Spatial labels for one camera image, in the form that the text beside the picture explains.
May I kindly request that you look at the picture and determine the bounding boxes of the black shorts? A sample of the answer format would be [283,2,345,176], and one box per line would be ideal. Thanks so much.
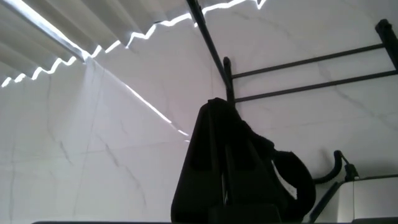
[198,97,317,223]

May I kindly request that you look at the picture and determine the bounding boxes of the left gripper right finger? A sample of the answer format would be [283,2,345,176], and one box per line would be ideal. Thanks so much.
[223,136,286,223]

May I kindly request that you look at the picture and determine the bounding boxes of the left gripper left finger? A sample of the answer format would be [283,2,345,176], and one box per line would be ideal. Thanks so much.
[170,105,227,223]

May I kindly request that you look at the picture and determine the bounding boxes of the white curtain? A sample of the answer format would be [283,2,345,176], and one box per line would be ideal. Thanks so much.
[0,0,269,88]

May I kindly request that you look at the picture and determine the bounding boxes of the black cable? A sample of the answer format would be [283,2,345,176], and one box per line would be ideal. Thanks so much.
[312,149,360,185]

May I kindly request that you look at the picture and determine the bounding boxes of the black clothes rack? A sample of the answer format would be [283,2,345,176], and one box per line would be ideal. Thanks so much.
[185,0,398,108]

